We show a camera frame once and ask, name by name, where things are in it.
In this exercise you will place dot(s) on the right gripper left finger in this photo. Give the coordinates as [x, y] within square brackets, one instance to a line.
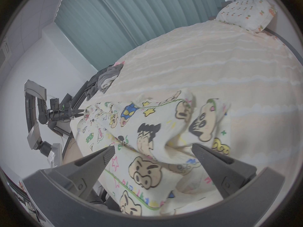
[87, 169]

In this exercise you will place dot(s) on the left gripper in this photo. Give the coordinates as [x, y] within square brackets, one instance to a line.
[65, 114]

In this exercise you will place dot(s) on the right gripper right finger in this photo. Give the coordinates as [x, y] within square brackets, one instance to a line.
[224, 171]

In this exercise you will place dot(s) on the white printed pyjama top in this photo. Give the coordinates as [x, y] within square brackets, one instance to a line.
[146, 131]

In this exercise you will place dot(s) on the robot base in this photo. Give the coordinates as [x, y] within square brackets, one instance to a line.
[54, 155]

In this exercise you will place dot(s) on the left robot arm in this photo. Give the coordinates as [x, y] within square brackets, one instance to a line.
[35, 89]

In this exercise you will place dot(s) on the dark grey garment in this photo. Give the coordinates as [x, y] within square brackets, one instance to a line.
[91, 93]

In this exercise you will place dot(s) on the black garment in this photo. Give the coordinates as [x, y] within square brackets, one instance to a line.
[94, 81]

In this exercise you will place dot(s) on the grey knit garment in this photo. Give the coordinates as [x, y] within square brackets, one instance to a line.
[110, 78]

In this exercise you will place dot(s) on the pink garment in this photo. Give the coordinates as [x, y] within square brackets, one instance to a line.
[119, 63]

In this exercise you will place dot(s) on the bed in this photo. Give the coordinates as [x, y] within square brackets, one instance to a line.
[213, 60]

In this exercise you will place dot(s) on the blue-green curtain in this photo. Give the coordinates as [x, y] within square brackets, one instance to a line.
[118, 15]

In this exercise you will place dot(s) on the white printed pillow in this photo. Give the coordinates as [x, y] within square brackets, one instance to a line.
[246, 13]

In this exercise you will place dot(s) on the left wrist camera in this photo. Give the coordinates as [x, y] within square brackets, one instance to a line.
[54, 104]

